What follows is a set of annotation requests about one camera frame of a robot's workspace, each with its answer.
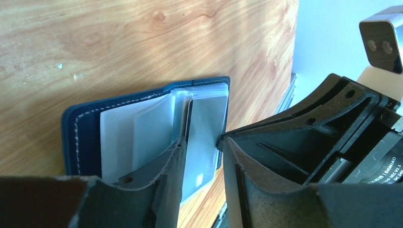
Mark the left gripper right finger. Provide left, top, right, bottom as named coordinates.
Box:
left=223, top=138, right=403, bottom=228

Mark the navy blue card holder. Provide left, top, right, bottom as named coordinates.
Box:
left=61, top=76, right=230, bottom=183

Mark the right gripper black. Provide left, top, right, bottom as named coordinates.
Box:
left=224, top=74, right=403, bottom=184

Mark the grey credit card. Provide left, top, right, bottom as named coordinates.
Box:
left=181, top=95, right=228, bottom=205

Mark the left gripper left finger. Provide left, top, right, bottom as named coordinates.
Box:
left=0, top=137, right=187, bottom=228

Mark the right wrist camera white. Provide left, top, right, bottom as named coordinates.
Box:
left=357, top=5, right=403, bottom=102

